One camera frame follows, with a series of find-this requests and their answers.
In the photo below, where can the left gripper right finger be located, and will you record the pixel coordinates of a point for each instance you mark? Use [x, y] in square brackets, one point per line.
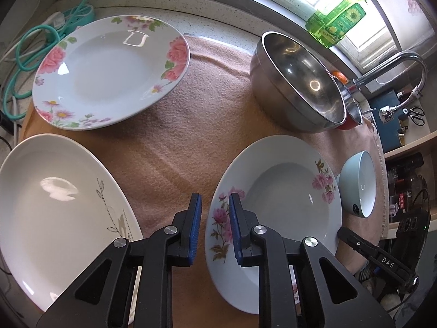
[301, 284]

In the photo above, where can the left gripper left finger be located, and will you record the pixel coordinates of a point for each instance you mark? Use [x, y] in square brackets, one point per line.
[130, 283]

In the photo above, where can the light blue ceramic bowl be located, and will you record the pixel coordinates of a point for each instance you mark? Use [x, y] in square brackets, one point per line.
[357, 185]

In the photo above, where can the white plate pink flowers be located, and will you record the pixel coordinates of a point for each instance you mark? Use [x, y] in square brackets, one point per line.
[290, 188]

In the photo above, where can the large white plate gold leaves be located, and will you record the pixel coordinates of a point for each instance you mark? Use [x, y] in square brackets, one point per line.
[60, 208]

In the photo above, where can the small red steel bowl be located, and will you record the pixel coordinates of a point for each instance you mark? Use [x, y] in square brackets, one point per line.
[354, 115]

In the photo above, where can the plate with pink roses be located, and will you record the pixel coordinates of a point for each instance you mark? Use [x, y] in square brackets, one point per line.
[108, 71]

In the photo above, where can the chrome kitchen faucet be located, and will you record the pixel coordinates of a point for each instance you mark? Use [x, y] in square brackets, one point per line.
[387, 113]

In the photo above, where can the black scissors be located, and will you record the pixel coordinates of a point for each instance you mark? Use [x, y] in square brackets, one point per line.
[416, 115]

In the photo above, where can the pink towel mat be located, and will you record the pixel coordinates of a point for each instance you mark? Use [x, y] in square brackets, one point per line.
[185, 142]

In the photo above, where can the large stainless steel bowl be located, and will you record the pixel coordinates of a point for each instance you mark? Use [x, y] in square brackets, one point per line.
[293, 87]

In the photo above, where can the green dish soap bottle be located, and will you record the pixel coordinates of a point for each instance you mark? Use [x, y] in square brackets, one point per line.
[335, 18]

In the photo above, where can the teal round power strip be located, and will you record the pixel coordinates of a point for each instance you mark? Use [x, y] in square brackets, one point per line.
[84, 16]

